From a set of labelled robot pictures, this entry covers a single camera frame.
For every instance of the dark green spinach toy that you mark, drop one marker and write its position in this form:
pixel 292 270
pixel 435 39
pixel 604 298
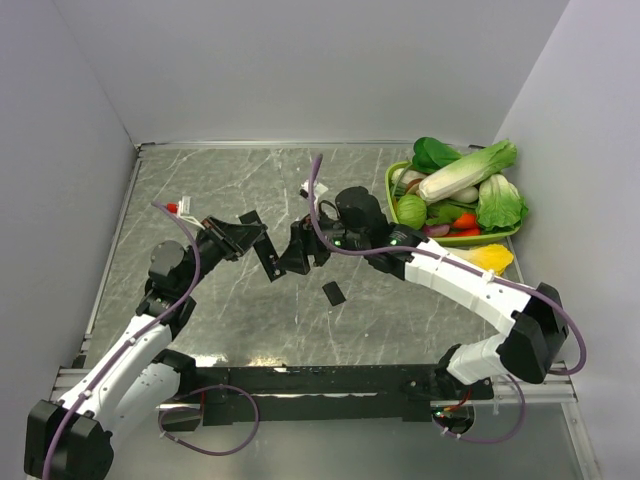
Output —
pixel 431 155

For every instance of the black remote control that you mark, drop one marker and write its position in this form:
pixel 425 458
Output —
pixel 264 247

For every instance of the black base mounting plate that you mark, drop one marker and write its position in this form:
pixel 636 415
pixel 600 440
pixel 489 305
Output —
pixel 310 393

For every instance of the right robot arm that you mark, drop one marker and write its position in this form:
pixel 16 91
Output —
pixel 530 329

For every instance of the large napa cabbage toy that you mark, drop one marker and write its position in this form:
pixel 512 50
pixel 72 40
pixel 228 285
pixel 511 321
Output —
pixel 467 171

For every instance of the orange carrot toy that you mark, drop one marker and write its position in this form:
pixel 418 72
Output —
pixel 467 221

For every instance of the green leafy lettuce toy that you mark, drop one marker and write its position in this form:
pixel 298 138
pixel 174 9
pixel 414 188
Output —
pixel 500 205

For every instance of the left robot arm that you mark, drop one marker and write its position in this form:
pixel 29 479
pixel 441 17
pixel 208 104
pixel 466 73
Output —
pixel 76 436

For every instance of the purple onion toy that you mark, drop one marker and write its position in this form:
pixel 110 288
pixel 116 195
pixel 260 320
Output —
pixel 436 231

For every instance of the red chili toy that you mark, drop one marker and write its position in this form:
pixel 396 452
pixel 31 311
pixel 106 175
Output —
pixel 465 233

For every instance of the black battery compartment cover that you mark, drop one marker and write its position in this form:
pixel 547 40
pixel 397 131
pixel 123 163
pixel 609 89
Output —
pixel 333 293

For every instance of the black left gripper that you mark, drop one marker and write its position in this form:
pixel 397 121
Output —
pixel 232 239

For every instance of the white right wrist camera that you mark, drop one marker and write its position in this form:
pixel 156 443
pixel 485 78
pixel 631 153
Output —
pixel 318 188

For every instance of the green vegetable basket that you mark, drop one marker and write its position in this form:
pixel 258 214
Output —
pixel 454 238

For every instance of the yellow cabbage toy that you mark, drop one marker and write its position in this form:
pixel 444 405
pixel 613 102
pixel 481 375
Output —
pixel 494 257

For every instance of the aluminium frame rail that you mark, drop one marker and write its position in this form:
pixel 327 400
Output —
pixel 555 391

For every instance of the round green cabbage toy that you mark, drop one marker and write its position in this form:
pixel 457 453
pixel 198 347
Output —
pixel 411 211

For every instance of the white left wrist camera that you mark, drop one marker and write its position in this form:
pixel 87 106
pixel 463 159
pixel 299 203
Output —
pixel 182 210

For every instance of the white mushroom toy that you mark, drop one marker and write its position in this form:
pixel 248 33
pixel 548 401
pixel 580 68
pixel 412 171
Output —
pixel 402 178

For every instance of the white radish toy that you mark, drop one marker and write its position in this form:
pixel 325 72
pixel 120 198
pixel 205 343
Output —
pixel 467 195

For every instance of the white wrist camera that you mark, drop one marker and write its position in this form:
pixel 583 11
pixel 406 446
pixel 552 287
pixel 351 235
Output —
pixel 182 210
pixel 318 188

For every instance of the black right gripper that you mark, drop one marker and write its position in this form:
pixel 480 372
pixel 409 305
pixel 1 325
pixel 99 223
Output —
pixel 304 241

